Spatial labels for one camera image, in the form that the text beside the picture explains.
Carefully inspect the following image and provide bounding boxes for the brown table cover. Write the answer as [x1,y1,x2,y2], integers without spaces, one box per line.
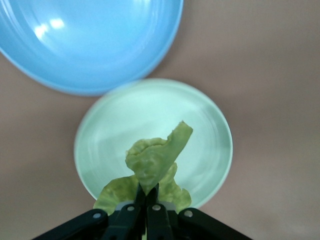
[0,0,320,240]

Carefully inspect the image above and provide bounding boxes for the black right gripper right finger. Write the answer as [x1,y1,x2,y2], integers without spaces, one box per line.
[146,183,175,240]

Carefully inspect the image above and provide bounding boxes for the green lettuce leaf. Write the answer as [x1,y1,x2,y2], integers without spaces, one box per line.
[93,120,194,215]

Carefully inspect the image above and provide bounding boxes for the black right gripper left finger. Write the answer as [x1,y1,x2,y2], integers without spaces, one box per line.
[102,183,146,240]

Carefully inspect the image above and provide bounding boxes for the light green plate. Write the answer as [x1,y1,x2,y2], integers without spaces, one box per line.
[74,78,234,210]

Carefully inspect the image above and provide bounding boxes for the blue plate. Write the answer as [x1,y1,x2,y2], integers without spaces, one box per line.
[0,0,185,97]

